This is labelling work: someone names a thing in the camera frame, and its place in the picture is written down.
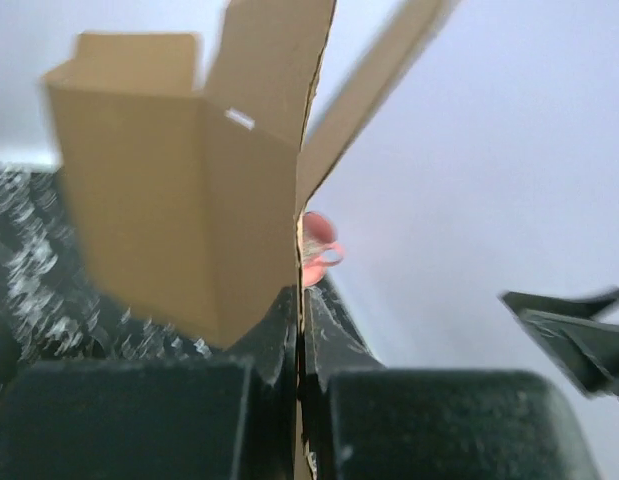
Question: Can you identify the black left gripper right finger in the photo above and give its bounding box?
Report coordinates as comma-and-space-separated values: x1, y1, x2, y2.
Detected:
300, 287, 599, 479

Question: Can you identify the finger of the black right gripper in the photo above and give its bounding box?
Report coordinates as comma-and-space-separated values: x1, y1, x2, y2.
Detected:
500, 287, 619, 400

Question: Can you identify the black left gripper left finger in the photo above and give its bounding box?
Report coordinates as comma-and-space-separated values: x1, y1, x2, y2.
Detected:
0, 286, 297, 479

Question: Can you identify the brown cardboard box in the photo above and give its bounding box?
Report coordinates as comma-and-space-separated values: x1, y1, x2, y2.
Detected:
41, 0, 463, 480

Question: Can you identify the pink patterned mug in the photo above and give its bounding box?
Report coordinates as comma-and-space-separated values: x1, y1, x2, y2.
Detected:
301, 211, 344, 288

